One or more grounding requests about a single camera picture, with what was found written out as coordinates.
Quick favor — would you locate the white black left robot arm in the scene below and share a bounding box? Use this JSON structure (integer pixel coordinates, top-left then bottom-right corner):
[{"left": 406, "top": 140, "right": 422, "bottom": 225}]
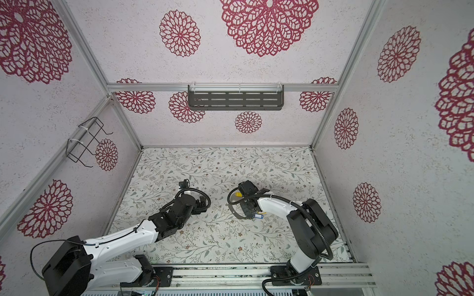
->
[{"left": 41, "top": 189, "right": 211, "bottom": 296}]

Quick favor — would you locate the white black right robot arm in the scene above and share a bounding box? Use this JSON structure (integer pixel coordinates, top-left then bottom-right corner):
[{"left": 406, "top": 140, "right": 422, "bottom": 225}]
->
[{"left": 227, "top": 181, "right": 339, "bottom": 287}]

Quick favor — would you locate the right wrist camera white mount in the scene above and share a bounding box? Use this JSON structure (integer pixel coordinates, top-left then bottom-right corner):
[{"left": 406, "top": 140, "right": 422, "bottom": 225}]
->
[{"left": 238, "top": 180, "right": 259, "bottom": 197}]

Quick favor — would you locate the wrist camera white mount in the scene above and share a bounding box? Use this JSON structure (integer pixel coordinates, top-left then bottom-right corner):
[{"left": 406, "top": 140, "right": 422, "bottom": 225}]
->
[
  {"left": 238, "top": 180, "right": 259, "bottom": 197},
  {"left": 179, "top": 179, "right": 191, "bottom": 190}
]

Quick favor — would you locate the black corrugated left cable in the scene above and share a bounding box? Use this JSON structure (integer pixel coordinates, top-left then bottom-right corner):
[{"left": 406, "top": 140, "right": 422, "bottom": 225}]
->
[{"left": 173, "top": 187, "right": 212, "bottom": 212}]

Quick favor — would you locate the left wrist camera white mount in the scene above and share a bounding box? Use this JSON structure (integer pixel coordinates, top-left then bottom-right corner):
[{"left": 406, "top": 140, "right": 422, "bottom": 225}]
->
[{"left": 179, "top": 179, "right": 191, "bottom": 190}]

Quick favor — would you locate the dark grey wall shelf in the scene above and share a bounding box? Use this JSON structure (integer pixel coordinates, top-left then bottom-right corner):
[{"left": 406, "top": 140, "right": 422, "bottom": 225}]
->
[{"left": 187, "top": 85, "right": 285, "bottom": 111}]

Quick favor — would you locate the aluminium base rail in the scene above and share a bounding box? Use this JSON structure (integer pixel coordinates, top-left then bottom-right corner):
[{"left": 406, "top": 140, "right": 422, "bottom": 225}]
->
[{"left": 86, "top": 263, "right": 376, "bottom": 296}]

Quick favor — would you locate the black wire wall rack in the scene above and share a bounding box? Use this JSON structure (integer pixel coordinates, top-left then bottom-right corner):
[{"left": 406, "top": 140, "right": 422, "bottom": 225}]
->
[{"left": 65, "top": 117, "right": 113, "bottom": 168}]

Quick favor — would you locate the thin black left cable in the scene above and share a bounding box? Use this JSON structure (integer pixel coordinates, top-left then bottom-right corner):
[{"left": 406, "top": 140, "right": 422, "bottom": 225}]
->
[{"left": 29, "top": 220, "right": 147, "bottom": 282}]

